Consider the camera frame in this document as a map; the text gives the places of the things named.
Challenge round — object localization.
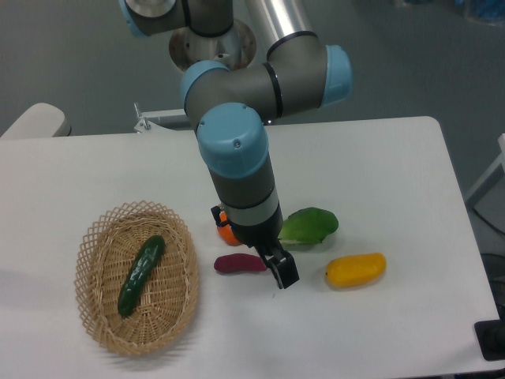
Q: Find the green leafy cabbage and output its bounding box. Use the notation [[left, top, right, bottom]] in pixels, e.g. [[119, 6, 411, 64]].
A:
[[279, 207, 339, 245]]

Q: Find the woven wicker basket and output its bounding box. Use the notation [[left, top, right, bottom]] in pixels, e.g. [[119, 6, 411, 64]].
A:
[[74, 201, 199, 355]]

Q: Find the yellow mango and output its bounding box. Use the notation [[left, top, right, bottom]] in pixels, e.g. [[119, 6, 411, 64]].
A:
[[325, 253, 387, 288]]

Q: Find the green cucumber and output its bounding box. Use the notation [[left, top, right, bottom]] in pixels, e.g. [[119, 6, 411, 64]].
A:
[[118, 235, 166, 318]]

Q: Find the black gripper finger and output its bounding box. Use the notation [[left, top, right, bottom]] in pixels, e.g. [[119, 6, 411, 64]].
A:
[[260, 254, 284, 289], [273, 250, 299, 287]]

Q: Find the black device at table edge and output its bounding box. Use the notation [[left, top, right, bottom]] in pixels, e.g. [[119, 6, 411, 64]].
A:
[[474, 320, 504, 362]]

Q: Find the orange fruit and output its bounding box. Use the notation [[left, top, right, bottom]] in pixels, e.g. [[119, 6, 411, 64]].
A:
[[216, 212, 241, 246]]

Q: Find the white metal bracket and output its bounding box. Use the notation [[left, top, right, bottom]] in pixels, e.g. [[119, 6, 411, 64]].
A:
[[133, 102, 192, 133]]

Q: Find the white frame at right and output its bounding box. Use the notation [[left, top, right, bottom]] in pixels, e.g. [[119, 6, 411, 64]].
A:
[[464, 134, 504, 208]]

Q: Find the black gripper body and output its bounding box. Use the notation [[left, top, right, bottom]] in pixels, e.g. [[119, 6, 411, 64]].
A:
[[230, 212, 283, 257]]

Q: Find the purple sweet potato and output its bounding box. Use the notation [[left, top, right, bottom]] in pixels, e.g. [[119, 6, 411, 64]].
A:
[[214, 253, 267, 274]]

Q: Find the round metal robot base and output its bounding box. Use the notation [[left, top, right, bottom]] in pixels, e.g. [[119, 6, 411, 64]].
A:
[[168, 18, 256, 72]]

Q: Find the white chair back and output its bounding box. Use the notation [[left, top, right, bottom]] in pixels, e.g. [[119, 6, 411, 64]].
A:
[[1, 103, 72, 141]]

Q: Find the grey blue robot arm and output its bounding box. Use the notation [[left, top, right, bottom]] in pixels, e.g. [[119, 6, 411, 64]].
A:
[[180, 1, 353, 289]]

